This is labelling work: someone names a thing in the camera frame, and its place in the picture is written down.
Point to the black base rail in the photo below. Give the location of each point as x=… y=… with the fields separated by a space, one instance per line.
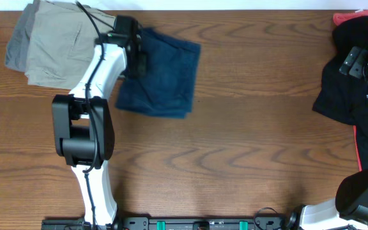
x=144 y=223

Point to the navy blue cloth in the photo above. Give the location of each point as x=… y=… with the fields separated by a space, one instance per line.
x=167 y=89

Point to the folded grey garment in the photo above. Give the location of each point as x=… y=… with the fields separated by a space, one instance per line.
x=17 y=48

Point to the black t-shirt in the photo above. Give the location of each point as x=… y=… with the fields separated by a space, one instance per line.
x=344 y=98

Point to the folded khaki trousers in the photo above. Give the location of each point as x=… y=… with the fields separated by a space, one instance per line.
x=61 y=46

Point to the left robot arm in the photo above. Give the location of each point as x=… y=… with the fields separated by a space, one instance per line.
x=83 y=130

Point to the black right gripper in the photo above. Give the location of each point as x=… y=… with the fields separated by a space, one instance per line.
x=356 y=63

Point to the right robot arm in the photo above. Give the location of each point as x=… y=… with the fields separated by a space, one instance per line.
x=349 y=208

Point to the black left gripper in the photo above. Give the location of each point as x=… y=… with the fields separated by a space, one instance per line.
x=143 y=68

